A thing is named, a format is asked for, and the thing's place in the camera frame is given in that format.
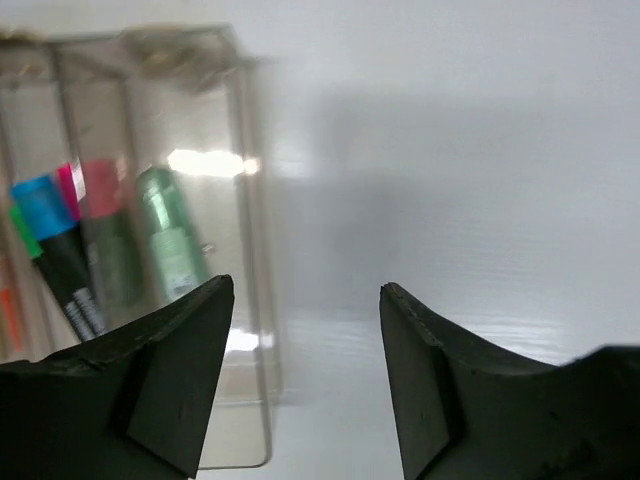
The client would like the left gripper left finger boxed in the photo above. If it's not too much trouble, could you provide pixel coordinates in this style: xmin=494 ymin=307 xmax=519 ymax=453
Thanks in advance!
xmin=1 ymin=275 xmax=234 ymax=479

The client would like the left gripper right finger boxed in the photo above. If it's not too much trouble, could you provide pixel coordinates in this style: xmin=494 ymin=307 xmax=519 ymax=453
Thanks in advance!
xmin=378 ymin=282 xmax=561 ymax=480

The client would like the mint green highlighter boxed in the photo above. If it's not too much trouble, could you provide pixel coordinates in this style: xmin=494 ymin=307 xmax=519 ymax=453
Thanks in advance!
xmin=136 ymin=166 xmax=209 ymax=303

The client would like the orange pen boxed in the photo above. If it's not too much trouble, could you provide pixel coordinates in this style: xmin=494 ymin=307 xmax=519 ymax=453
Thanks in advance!
xmin=1 ymin=287 xmax=23 ymax=351

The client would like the pink cap black highlighter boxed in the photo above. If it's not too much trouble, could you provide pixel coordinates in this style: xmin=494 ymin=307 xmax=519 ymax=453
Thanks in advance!
xmin=54 ymin=158 xmax=145 ymax=328

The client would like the blue cap black highlighter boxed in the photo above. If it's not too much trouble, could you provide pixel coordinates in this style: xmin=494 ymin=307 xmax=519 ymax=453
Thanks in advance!
xmin=10 ymin=175 xmax=106 ymax=342

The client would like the green cap black highlighter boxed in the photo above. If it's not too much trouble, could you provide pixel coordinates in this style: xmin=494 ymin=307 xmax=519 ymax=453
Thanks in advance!
xmin=9 ymin=206 xmax=43 ymax=260

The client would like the right clear container compartment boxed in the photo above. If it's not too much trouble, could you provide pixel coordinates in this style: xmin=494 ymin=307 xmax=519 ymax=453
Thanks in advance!
xmin=120 ymin=26 xmax=282 ymax=471

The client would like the clear container compartment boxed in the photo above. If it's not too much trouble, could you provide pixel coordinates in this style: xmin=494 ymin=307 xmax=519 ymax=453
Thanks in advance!
xmin=120 ymin=26 xmax=282 ymax=471
xmin=1 ymin=34 xmax=73 ymax=360
xmin=52 ymin=45 xmax=149 ymax=331

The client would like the middle clear container compartment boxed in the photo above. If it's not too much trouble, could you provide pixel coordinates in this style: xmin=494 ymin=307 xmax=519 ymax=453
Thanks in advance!
xmin=52 ymin=45 xmax=149 ymax=331

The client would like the left clear container compartment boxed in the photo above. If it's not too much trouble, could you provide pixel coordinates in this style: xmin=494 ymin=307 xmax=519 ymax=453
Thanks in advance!
xmin=1 ymin=34 xmax=73 ymax=360

